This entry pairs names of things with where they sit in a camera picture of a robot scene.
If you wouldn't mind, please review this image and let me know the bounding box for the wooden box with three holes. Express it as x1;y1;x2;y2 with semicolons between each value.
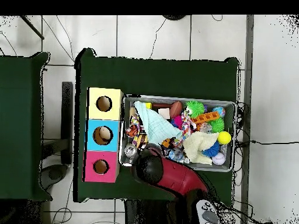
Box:
82;87;124;183

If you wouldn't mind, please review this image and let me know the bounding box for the mint green quilted cloth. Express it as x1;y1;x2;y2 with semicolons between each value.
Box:
133;100;183;146

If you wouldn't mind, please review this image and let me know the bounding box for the brown yellow striped bee toy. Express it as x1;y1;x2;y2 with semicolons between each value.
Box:
133;134;148;149

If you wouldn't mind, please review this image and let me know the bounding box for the brown toy football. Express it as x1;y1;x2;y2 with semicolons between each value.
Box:
169;100;183;119

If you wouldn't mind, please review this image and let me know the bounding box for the dark green table cloth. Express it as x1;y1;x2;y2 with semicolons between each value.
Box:
73;47;240;203
0;51;53;202

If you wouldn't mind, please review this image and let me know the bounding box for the green spiky ball with eyes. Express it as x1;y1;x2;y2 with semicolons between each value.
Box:
185;100;206;118

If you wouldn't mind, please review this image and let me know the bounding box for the cream knitted cloth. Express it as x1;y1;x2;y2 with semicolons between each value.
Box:
182;131;220;165

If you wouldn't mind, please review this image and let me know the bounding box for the orange building block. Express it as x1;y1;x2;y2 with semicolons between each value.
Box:
191;111;221;124

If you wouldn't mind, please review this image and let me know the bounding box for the yellow ball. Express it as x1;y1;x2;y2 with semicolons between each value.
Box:
217;131;232;145

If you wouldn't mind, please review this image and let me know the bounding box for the white baseball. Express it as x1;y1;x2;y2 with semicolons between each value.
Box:
211;152;227;166

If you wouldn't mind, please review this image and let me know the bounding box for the black flat panel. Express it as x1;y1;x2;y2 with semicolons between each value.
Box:
61;81;74;165

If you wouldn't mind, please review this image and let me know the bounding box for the grey rounded stand foot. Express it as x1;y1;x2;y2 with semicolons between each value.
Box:
40;164;69;190

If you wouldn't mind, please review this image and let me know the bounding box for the black round base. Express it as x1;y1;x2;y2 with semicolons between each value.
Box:
162;15;187;21

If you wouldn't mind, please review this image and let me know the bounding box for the black rod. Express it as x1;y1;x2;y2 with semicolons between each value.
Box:
19;15;45;40

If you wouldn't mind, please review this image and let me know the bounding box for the shallow wire mesh bin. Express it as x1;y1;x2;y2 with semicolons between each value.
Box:
119;94;237;173

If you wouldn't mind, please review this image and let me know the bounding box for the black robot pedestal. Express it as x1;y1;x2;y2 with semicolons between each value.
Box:
124;199;197;224

